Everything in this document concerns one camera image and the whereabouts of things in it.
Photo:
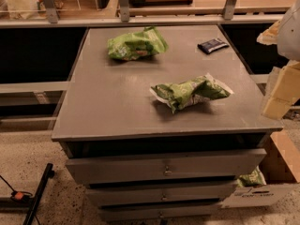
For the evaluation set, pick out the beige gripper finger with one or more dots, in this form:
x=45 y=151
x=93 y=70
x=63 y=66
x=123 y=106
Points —
x=270 y=35
x=282 y=90

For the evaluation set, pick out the green rice chip bag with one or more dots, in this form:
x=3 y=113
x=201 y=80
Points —
x=133 y=46

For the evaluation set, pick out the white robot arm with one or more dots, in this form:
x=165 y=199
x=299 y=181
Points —
x=285 y=34

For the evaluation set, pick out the crumpled green snack bag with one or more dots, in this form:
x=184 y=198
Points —
x=178 y=96

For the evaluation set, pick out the green bag on floor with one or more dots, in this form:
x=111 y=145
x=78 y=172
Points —
x=254 y=179

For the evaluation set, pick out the dark blue snack packet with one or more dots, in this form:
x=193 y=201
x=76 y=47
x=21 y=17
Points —
x=212 y=45

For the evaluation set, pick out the cardboard box on floor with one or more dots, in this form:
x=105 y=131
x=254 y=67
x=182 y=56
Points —
x=282 y=162

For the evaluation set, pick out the top grey drawer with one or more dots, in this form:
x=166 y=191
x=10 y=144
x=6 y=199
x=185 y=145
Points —
x=99 y=170

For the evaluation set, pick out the grey drawer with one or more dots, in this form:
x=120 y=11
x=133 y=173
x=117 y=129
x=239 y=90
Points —
x=99 y=170
x=160 y=193
x=158 y=211

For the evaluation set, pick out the white flat cardboard box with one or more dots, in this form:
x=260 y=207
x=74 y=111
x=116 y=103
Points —
x=257 y=196

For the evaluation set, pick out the middle grey drawer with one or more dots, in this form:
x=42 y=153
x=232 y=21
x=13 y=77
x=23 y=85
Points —
x=160 y=193

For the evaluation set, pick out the grey drawer cabinet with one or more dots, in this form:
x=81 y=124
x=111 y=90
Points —
x=108 y=109

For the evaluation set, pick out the bottom grey drawer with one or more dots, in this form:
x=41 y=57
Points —
x=158 y=211

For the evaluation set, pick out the black metal stand leg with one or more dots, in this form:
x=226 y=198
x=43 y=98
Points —
x=47 y=174

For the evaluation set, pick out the orange black clamp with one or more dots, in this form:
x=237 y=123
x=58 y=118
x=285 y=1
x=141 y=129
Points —
x=21 y=196

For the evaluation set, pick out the metal shelf rail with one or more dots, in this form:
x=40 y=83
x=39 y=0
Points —
x=119 y=13

